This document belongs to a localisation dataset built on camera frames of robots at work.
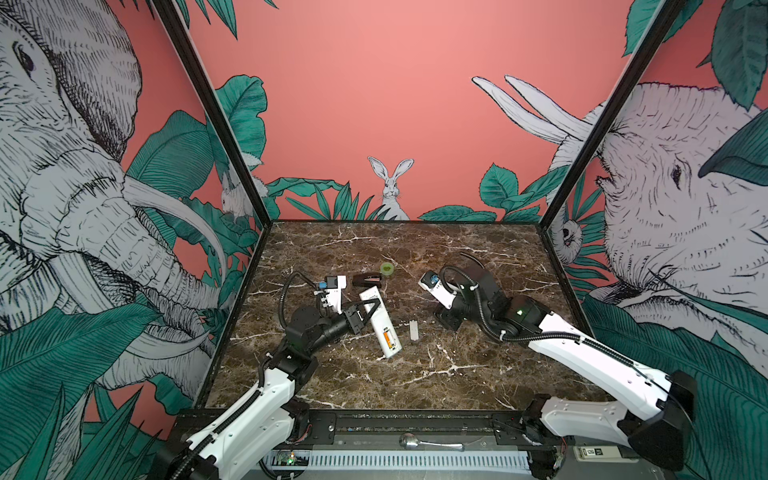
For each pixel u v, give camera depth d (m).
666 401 0.39
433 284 0.62
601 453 0.68
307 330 0.57
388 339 0.74
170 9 0.70
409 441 0.73
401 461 0.70
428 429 0.75
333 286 0.68
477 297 0.53
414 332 0.91
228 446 0.43
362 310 0.71
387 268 1.07
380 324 0.73
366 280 1.02
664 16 0.70
